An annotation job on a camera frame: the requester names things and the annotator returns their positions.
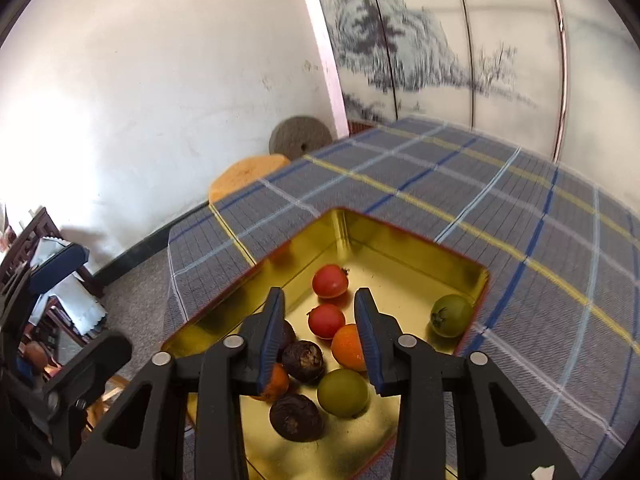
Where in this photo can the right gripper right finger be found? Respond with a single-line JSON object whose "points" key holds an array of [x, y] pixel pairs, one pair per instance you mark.
{"points": [[498, 434]]}

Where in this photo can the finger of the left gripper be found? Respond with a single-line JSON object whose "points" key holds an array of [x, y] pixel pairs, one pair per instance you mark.
{"points": [[57, 268]]}

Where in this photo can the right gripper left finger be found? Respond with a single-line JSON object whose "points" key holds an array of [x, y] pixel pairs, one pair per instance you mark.
{"points": [[142, 435]]}

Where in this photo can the orange tangerine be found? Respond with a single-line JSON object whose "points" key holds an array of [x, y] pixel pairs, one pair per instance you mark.
{"points": [[346, 349], [277, 386]]}

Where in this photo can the green fruit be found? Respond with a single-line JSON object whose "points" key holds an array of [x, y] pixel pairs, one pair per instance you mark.
{"points": [[343, 393], [451, 315]]}

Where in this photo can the red tomato small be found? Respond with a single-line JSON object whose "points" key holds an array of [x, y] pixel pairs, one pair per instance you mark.
{"points": [[325, 320]]}

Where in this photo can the dark brown fruit large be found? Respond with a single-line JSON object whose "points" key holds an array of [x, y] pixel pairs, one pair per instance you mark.
{"points": [[289, 335]]}

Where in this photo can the dark brown fruit small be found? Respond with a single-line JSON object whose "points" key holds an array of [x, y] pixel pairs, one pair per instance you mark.
{"points": [[304, 361]]}

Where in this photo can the red tomato with stem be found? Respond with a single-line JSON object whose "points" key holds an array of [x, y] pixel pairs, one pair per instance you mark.
{"points": [[330, 281]]}

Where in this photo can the dark wooden chair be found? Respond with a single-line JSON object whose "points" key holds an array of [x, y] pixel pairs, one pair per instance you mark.
{"points": [[19, 309]]}

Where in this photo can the gold coffee tin box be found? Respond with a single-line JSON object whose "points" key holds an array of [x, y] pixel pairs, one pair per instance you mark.
{"points": [[405, 273]]}

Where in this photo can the plaid grey tablecloth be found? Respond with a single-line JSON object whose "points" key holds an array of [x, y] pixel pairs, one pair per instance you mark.
{"points": [[561, 316]]}

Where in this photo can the orange round cushion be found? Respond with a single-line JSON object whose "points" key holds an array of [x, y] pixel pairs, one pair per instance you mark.
{"points": [[243, 173]]}

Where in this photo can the painted landscape folding screen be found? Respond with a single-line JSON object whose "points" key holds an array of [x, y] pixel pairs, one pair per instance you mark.
{"points": [[557, 77]]}

